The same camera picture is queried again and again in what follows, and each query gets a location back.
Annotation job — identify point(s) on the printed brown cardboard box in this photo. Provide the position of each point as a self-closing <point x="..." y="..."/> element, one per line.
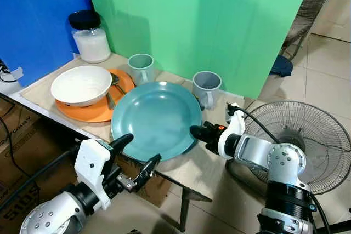
<point x="24" y="152"/>

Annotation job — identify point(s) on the glass jar with black lid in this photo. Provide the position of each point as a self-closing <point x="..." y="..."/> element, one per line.
<point x="92" y="45"/>

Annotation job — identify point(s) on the beige folding table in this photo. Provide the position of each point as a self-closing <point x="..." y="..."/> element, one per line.
<point x="214" y="165"/>

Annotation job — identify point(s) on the grey blue mug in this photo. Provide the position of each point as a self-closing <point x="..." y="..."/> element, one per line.
<point x="206" y="89"/>

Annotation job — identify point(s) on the grey bin with blue lid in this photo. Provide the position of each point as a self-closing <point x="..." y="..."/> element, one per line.
<point x="281" y="67"/>

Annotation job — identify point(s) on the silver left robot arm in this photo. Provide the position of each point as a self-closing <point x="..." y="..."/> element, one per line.
<point x="52" y="215"/>

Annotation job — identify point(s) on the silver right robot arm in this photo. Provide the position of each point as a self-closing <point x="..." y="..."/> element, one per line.
<point x="274" y="160"/>

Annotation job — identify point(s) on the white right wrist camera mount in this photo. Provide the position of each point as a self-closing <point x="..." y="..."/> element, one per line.
<point x="230" y="135"/>

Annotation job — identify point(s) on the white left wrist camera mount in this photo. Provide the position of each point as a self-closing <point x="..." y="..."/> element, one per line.
<point x="90" y="165"/>

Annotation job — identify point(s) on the metal fork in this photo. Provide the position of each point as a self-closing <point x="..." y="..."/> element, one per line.
<point x="110" y="101"/>

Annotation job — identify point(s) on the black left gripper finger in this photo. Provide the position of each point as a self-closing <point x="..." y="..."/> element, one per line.
<point x="122" y="143"/>
<point x="148" y="169"/>

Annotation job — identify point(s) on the metal spoon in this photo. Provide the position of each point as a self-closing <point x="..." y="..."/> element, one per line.
<point x="114" y="78"/>

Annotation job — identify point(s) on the orange plate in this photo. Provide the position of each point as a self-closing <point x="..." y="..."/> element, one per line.
<point x="90" y="112"/>

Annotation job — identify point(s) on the small plain cardboard box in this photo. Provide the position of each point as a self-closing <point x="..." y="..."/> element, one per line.
<point x="156" y="187"/>

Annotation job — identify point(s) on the white bowl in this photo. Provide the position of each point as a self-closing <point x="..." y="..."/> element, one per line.
<point x="79" y="87"/>

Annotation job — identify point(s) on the black stand leg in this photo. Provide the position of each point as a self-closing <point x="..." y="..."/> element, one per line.
<point x="337" y="227"/>

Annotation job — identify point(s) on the teal dinner plate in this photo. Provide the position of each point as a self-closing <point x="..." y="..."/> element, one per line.
<point x="156" y="119"/>

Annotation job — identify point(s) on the green backdrop board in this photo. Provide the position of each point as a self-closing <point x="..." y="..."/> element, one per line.
<point x="203" y="26"/>

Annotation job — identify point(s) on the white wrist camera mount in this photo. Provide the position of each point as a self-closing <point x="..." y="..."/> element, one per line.
<point x="230" y="135"/>
<point x="90" y="165"/>

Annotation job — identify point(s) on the blue backdrop board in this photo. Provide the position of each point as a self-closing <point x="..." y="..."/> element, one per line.
<point x="38" y="26"/>

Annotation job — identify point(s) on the black floor fan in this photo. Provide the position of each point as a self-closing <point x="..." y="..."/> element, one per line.
<point x="315" y="130"/>

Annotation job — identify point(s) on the pale green mug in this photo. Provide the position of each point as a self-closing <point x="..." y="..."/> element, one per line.
<point x="140" y="69"/>

